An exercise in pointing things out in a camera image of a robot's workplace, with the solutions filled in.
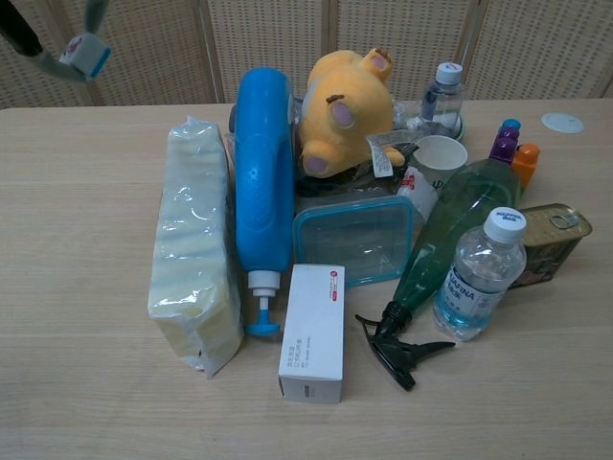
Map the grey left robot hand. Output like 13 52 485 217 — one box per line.
0 0 112 83

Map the white mahjong tile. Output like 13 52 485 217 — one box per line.
57 34 113 80

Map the woven bamboo folding screen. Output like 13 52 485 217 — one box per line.
0 0 613 112

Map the yellow sponge pack in plastic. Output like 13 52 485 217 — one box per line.
147 114 246 380

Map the blue pump bottle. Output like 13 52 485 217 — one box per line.
233 66 296 337

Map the yellow plush toy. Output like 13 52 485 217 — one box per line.
297 46 406 180

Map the clear container with teal rim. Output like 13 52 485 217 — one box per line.
291 197 419 289

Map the white cardboard box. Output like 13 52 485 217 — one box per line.
278 263 347 405

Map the red white small packet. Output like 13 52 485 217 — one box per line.
396 166 440 218

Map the clear water bottle white cap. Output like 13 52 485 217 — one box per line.
420 61 467 131

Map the white paper cup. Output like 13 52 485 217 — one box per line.
414 134 468 179

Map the green spray bottle black trigger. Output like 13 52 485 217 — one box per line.
354 158 524 392

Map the colourful building block stack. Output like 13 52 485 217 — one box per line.
487 119 542 194

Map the water bottle with blue liquid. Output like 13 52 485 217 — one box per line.
432 206 529 343

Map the white round table grommet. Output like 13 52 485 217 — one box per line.
540 111 586 136

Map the gold tin can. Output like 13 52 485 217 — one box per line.
506 202 595 290

